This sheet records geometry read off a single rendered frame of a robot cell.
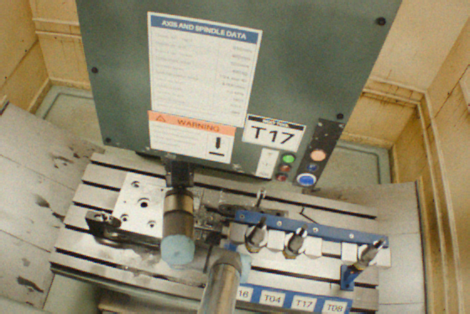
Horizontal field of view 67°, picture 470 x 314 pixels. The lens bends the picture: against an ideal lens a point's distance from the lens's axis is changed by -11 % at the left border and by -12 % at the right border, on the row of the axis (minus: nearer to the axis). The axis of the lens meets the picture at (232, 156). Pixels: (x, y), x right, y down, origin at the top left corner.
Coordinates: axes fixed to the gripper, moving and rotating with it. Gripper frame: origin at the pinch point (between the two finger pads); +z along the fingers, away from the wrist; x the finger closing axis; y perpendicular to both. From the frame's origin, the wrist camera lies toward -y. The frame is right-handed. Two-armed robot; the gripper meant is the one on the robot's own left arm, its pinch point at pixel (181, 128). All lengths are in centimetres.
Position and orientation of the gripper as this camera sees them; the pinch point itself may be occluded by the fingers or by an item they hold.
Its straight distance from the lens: 105.7
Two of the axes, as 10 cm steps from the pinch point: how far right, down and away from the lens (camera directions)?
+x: 9.9, 0.3, 1.1
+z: -0.3, -8.4, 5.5
